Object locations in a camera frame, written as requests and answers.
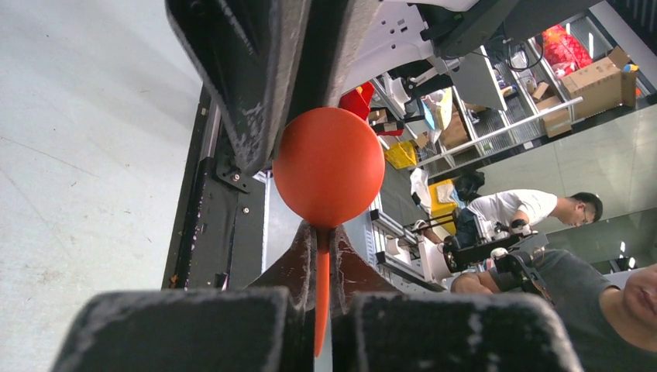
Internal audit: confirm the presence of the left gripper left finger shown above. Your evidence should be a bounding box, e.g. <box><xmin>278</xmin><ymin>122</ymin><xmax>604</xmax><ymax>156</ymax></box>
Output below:
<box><xmin>53</xmin><ymin>222</ymin><xmax>316</xmax><ymax>371</ymax></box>

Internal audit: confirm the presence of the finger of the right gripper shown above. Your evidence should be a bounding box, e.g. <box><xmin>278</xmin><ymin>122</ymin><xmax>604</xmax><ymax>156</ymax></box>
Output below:
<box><xmin>165</xmin><ymin>0</ymin><xmax>311</xmax><ymax>175</ymax></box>
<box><xmin>290</xmin><ymin>1</ymin><xmax>380</xmax><ymax>111</ymax></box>

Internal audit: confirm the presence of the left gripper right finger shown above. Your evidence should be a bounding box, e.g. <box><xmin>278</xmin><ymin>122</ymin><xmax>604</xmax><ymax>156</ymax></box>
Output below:
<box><xmin>329</xmin><ymin>228</ymin><xmax>582</xmax><ymax>371</ymax></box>

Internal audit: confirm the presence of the orange plastic spoon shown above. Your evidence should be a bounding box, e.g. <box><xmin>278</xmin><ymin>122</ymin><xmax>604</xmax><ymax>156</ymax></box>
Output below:
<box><xmin>273</xmin><ymin>107</ymin><xmax>385</xmax><ymax>357</ymax></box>

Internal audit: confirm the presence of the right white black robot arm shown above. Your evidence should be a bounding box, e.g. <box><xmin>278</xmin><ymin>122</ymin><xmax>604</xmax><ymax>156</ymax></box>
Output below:
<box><xmin>164</xmin><ymin>1</ymin><xmax>591</xmax><ymax>175</ymax></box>

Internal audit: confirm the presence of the yellow bin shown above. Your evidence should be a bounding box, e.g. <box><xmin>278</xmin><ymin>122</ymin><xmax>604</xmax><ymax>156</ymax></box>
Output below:
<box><xmin>384</xmin><ymin>141</ymin><xmax>417</xmax><ymax>170</ymax></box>

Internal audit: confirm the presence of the person in white shirt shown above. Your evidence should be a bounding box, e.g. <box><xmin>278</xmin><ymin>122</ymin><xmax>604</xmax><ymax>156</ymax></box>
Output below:
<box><xmin>455</xmin><ymin>189</ymin><xmax>604</xmax><ymax>247</ymax></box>

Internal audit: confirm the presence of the red bag on shelf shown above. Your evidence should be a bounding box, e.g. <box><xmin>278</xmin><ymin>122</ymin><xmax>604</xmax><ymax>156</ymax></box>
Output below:
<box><xmin>541</xmin><ymin>25</ymin><xmax>593</xmax><ymax>78</ymax></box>

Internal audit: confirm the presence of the person in grey shirt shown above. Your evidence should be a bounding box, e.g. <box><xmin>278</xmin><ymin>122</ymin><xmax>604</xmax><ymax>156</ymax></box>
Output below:
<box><xmin>450</xmin><ymin>249</ymin><xmax>657</xmax><ymax>372</ymax></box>

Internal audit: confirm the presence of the metal storage shelf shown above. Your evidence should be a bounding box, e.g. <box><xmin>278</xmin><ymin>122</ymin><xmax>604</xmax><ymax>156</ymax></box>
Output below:
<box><xmin>410</xmin><ymin>15</ymin><xmax>586</xmax><ymax>178</ymax></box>

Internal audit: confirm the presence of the cardboard box on shelf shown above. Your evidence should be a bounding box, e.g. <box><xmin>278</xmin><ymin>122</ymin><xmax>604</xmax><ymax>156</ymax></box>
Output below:
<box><xmin>561</xmin><ymin>46</ymin><xmax>640</xmax><ymax>116</ymax></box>

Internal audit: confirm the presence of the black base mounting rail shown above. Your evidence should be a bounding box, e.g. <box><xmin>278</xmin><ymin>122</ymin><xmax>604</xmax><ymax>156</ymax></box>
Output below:
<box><xmin>161</xmin><ymin>88</ymin><xmax>266</xmax><ymax>291</ymax></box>

